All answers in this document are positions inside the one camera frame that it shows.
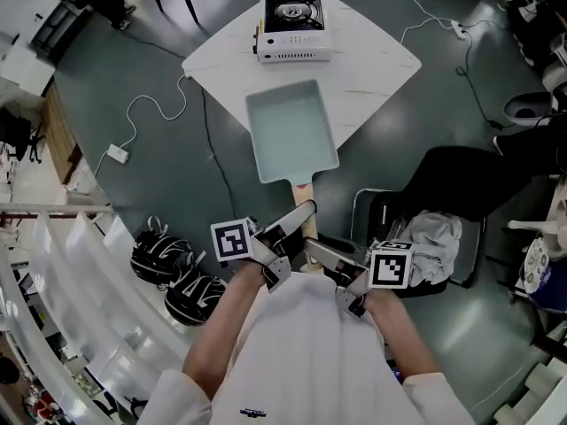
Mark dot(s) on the person's left forearm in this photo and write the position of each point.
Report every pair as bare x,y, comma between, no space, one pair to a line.
221,326

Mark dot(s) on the rectangular pale blue frying pan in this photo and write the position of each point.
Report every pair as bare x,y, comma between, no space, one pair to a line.
288,126

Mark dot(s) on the white portable induction cooktop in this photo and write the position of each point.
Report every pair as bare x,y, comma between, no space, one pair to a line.
292,49

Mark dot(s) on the black office chair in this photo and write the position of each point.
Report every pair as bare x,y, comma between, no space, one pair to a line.
15,133

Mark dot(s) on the white curved shelf rack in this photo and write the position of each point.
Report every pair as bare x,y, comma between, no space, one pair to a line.
66,272

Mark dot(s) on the person's white shirt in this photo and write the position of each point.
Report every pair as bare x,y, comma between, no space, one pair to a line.
310,361

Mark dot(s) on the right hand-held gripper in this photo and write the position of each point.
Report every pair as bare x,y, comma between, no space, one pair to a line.
390,268

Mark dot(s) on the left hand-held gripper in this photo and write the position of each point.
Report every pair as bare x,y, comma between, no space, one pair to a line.
232,241

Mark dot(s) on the person's right forearm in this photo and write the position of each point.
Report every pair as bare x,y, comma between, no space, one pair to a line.
398,334

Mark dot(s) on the gray crumpled cloth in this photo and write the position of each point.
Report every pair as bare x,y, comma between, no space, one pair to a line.
432,241

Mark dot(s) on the blue bin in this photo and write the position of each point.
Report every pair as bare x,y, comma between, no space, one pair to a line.
549,286

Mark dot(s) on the wooden board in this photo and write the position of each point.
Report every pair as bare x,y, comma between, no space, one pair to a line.
59,135

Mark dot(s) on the gray round stool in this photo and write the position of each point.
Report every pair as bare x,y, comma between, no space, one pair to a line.
529,106

